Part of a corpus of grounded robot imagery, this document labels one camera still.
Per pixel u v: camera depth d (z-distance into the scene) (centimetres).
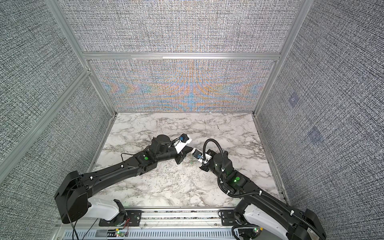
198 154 62
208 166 67
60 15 72
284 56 86
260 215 57
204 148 58
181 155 65
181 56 88
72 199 40
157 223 73
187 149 66
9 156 53
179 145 65
